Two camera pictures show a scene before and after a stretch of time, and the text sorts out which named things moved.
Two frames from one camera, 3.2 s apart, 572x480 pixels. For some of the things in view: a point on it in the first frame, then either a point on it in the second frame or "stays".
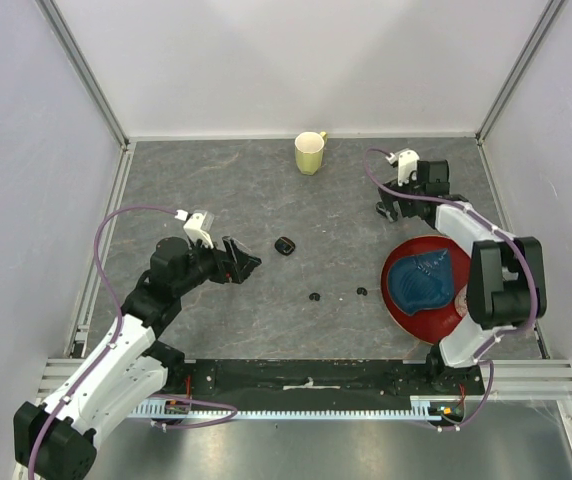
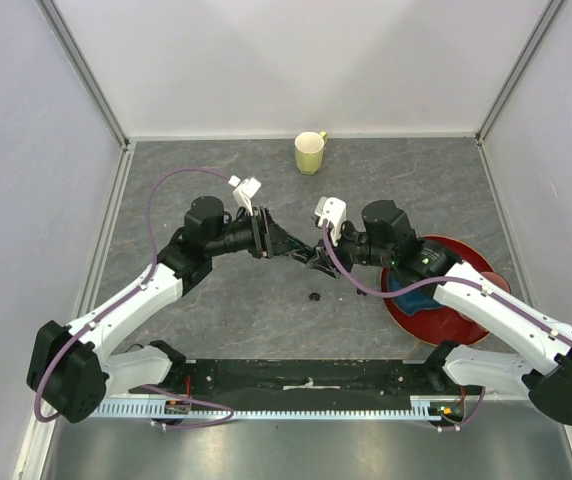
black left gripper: (229, 268) → (269, 239)
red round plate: (429, 326) stays
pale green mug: (309, 149) stays
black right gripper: (387, 199) → (322, 262)
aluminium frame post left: (84, 70) stays
